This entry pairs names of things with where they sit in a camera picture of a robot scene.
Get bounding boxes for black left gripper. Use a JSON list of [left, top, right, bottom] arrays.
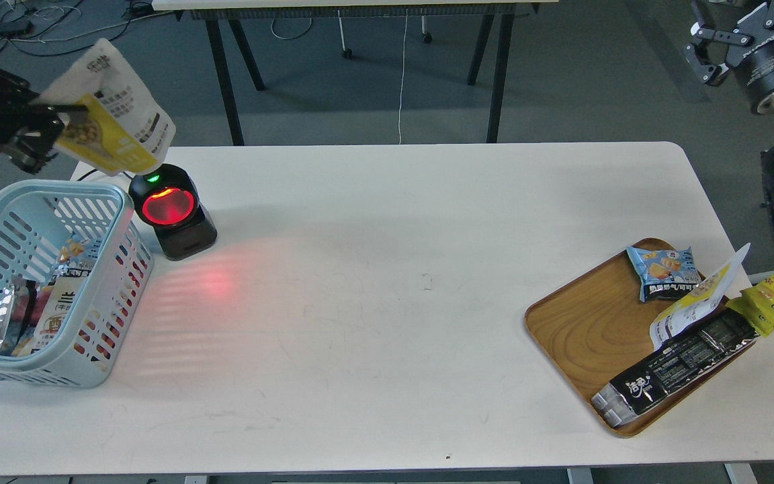
[[0, 69, 88, 175]]

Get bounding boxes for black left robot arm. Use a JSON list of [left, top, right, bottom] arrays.
[[0, 69, 88, 175]]

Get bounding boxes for light blue plastic basket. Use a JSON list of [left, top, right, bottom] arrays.
[[0, 180, 153, 388]]

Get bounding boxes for snack packets in basket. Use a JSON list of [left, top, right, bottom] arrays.
[[0, 233, 103, 358]]

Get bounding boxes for blue snack packet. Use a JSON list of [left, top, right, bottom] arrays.
[[626, 246, 703, 303]]

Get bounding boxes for black long snack package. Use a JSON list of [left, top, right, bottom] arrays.
[[591, 309, 761, 427]]

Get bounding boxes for black barcode scanner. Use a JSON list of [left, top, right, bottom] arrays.
[[128, 163, 218, 261]]

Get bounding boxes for background table with black legs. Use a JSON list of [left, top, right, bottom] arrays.
[[152, 0, 559, 145]]

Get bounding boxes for wooden tray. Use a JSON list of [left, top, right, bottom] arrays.
[[524, 251, 736, 438]]

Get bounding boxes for floor cables and power strip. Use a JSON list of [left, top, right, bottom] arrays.
[[0, 0, 179, 58]]

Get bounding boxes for white hanging cable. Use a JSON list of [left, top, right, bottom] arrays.
[[397, 8, 409, 145]]

